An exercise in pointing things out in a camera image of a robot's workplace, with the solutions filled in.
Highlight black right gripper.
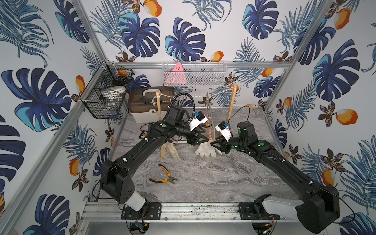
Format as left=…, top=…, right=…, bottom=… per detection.
left=210, top=134, right=247, bottom=154

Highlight white glove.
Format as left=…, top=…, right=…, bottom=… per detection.
left=195, top=142, right=222, bottom=158

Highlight beige glove red cuff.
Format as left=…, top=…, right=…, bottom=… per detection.
left=163, top=142, right=181, bottom=161

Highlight wooden drying rack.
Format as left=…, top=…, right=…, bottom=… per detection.
left=147, top=93, right=221, bottom=158

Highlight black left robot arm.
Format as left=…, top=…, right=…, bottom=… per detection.
left=99, top=105, right=209, bottom=212

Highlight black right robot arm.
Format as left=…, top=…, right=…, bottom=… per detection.
left=211, top=121, right=340, bottom=234

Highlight pink triangular card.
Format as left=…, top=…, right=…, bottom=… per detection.
left=165, top=62, right=187, bottom=86

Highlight brown lidded storage box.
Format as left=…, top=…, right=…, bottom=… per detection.
left=128, top=86, right=174, bottom=124

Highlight white object in basket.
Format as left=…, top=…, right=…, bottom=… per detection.
left=100, top=86, right=126, bottom=100

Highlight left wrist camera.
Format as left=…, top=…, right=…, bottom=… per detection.
left=189, top=111, right=208, bottom=131

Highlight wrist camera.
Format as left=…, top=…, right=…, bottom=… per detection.
left=215, top=121, right=232, bottom=142
left=189, top=111, right=208, bottom=131

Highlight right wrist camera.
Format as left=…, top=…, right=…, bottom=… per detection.
left=215, top=121, right=232, bottom=142

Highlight yellow handled pliers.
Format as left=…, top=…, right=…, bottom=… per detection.
left=148, top=163, right=178, bottom=185

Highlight clear mesh wall tray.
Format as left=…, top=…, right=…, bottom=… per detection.
left=162, top=61, right=227, bottom=87

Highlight black wire basket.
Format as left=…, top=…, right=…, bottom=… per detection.
left=79, top=61, right=135, bottom=119

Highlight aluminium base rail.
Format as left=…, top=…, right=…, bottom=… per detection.
left=81, top=198, right=301, bottom=222

